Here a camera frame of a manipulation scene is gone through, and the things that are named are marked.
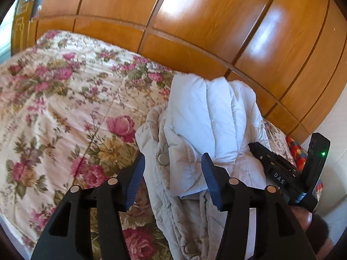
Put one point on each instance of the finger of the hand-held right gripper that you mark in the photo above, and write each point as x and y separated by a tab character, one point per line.
257	150

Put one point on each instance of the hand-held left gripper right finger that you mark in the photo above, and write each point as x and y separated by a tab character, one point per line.
212	184

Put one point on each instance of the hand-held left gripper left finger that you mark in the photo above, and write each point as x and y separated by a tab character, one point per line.
134	184

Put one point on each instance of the white quilted jacket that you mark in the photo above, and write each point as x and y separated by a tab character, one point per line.
203	113

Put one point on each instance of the person's right forearm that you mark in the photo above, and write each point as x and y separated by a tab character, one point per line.
317	230

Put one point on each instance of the colourful checkered cloth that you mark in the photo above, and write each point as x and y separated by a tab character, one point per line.
296	151

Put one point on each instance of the floral bedspread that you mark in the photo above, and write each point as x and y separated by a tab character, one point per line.
54	113

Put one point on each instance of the wooden wardrobe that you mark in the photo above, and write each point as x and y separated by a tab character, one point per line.
217	19

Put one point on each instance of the bright window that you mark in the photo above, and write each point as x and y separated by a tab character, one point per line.
6	32

